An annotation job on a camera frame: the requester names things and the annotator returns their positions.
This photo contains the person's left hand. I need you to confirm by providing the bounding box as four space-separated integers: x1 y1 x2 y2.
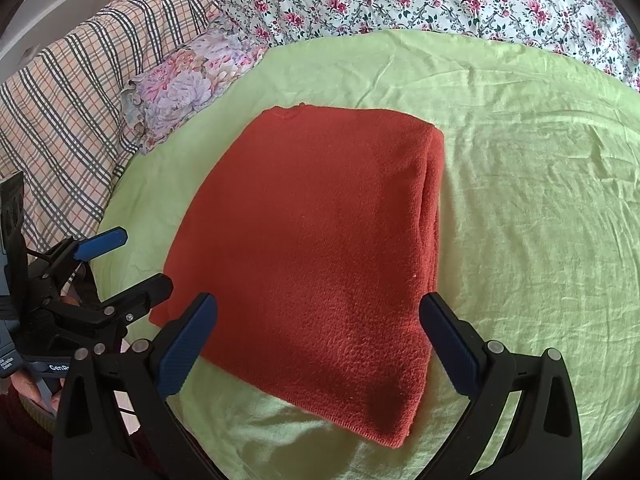
7 367 66 418

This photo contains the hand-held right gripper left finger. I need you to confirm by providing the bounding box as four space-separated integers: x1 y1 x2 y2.
52 292 221 480

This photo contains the plaid checkered pillow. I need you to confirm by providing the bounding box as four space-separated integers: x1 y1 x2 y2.
0 0 227 257

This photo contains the light green bed sheet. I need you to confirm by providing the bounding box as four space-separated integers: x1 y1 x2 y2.
90 29 640 480

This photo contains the pink floral pillow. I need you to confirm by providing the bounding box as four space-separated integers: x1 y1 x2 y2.
120 20 269 156

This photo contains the orange knitted sweater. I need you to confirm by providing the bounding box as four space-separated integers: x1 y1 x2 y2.
149 104 446 448

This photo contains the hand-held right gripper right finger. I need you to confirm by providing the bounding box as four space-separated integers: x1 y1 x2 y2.
419 292 583 480

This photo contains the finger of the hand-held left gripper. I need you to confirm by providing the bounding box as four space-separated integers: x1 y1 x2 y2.
31 227 128 281
42 273 174 335

